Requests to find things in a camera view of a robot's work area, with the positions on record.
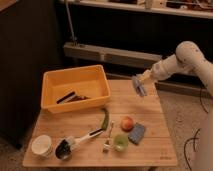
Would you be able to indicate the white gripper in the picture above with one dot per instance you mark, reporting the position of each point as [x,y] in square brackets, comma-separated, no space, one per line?
[159,71]

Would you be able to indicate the light blue towel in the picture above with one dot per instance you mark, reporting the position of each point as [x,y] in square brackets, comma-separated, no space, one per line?
[138,86]

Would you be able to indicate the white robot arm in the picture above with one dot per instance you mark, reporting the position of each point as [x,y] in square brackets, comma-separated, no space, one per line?
[189,58]

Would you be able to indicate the small green cup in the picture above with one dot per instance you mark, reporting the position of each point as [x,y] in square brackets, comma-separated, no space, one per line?
[121,142]

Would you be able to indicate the white paper cup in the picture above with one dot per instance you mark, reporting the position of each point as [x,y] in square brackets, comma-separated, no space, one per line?
[42,145]

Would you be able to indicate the peach fruit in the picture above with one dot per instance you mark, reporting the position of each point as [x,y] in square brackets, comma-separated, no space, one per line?
[127,123]

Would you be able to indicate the blue sponge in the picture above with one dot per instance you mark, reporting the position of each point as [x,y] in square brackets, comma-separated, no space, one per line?
[137,133]

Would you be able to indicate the green chili pepper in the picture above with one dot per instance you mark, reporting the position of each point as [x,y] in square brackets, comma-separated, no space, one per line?
[106,119]

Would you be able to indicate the dark brown item in bin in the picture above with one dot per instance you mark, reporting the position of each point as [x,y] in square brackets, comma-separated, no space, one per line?
[77,98]

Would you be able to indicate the metal fork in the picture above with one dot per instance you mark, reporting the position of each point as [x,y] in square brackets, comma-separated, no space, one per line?
[107,142]

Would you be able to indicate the black utensil in bin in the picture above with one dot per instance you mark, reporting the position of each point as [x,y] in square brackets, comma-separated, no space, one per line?
[66,97]

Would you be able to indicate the white shelf with items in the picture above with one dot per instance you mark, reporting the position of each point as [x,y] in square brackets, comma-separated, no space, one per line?
[147,6]

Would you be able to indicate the yellow plastic bin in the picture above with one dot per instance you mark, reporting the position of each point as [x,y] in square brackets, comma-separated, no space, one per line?
[88,81]

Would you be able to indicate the metal vertical pole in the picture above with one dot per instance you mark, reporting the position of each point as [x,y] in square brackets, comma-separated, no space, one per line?
[73,38]

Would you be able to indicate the grey metal rail base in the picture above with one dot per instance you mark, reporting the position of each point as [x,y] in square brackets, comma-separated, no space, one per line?
[80,50]

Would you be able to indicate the white handled dish brush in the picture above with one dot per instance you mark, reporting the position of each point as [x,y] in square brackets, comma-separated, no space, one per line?
[67,145]

